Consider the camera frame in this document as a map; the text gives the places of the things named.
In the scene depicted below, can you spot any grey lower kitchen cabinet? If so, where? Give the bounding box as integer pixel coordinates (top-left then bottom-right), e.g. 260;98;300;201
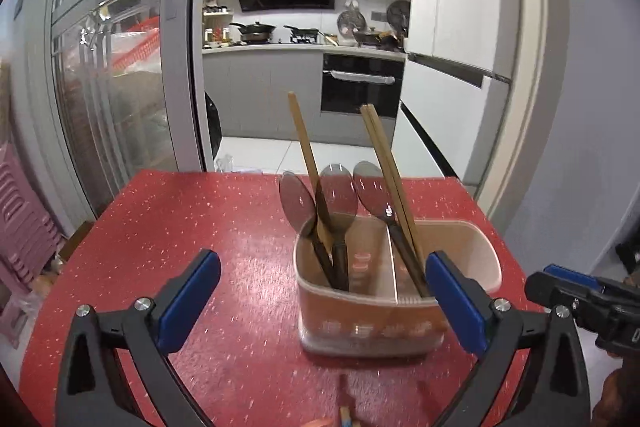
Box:
202;52;324;141

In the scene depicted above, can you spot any beige cutlery holder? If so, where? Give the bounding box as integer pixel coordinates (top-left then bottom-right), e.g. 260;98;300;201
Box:
292;212;502;356

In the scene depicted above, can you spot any pink plastic stool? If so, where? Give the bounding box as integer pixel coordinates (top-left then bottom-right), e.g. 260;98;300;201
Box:
0;289;43;349

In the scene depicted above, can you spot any blue patterned chopstick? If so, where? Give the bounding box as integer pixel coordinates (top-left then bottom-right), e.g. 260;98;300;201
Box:
337;374;357;427

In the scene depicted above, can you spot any black built-in oven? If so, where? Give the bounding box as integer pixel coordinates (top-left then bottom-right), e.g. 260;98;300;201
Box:
320;53;406;118

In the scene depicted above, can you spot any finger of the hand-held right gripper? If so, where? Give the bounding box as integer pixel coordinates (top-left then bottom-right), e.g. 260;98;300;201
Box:
544;263;602;290
525;271;583;314

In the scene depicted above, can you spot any stack of pink stools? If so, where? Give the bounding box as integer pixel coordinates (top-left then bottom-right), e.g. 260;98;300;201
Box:
0;142;67;289

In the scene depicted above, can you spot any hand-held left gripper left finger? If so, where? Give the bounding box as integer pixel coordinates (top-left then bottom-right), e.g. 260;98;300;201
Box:
55;248;223;427

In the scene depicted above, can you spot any hanging metal pot lid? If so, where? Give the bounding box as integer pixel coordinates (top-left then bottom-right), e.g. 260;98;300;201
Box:
337;9;369;39

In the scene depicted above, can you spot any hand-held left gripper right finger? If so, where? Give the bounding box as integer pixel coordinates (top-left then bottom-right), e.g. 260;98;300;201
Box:
425;251;593;427

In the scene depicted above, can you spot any black bag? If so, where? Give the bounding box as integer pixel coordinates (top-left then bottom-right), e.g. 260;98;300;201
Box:
204;89;223;158

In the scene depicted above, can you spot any hanging dark round strainer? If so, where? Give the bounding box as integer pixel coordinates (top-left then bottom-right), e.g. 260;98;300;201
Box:
387;0;412;28

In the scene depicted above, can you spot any white refrigerator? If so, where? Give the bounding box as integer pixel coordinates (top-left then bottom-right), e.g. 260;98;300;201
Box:
399;0;517;188

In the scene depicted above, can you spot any black frying pan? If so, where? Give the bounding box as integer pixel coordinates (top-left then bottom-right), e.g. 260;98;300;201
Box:
283;25;322;44

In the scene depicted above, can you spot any red plastic basket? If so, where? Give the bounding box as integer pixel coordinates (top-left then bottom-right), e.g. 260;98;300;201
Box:
107;17;164;68

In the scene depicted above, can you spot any grey sliding glass door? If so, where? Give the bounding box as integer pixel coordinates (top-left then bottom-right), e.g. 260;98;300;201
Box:
47;0;207;219

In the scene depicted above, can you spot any black wok with lid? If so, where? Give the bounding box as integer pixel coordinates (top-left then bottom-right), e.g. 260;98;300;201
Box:
230;22;277;44

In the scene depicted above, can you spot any brown translucent spoon black handle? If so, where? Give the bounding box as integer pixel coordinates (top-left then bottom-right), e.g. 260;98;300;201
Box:
279;170;336;289
352;160;426;299
315;163;359;293

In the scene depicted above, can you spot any wok with food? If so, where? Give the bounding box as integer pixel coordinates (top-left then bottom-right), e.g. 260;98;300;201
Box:
352;29;402;48

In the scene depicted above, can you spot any kitchen counter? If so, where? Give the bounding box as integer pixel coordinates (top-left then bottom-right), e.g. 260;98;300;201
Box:
202;43;408;56

